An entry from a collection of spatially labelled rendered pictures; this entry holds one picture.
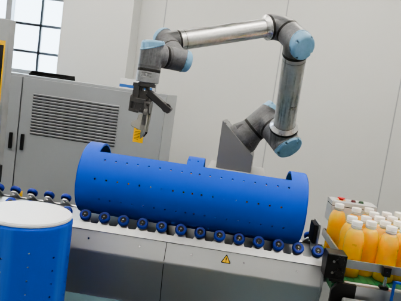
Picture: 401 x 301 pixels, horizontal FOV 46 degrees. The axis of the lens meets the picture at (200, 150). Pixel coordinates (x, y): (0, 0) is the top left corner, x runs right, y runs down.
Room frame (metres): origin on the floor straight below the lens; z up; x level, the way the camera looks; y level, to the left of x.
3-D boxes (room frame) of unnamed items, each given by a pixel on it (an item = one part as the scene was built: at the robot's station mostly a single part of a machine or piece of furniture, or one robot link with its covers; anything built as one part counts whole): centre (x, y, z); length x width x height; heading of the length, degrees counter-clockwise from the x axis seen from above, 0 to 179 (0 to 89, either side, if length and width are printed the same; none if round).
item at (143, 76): (1.87, 0.24, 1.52); 0.10 x 0.09 x 0.05; 177
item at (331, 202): (2.12, -0.71, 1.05); 0.20 x 0.10 x 0.10; 87
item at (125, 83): (3.65, 0.56, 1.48); 0.24 x 0.12 x 0.08; 94
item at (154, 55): (1.87, 0.24, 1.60); 0.10 x 0.09 x 0.12; 125
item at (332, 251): (1.64, -0.53, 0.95); 0.10 x 0.07 x 0.10; 177
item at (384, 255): (1.70, -0.73, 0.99); 0.07 x 0.07 x 0.19
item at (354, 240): (1.71, -0.61, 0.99); 0.07 x 0.07 x 0.19
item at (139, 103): (1.87, 0.25, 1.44); 0.09 x 0.08 x 0.12; 87
